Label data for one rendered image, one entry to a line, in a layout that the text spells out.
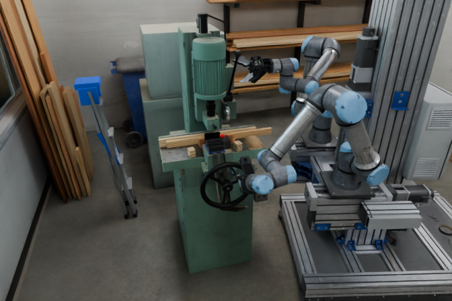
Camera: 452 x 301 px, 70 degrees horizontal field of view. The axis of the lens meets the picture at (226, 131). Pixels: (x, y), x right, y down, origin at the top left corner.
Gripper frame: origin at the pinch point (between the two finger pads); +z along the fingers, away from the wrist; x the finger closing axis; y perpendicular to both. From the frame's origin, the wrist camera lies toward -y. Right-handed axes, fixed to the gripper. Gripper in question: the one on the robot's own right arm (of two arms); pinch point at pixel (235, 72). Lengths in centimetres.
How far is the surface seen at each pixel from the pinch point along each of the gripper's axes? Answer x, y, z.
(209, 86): 4.8, -4.2, 14.5
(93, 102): -31, -60, 82
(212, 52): -5.0, 10.7, 12.7
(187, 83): -13.3, -24.3, 22.1
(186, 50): -24.6, -8.1, 21.7
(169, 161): 33, -31, 40
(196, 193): 47, -51, 26
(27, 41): -108, -77, 132
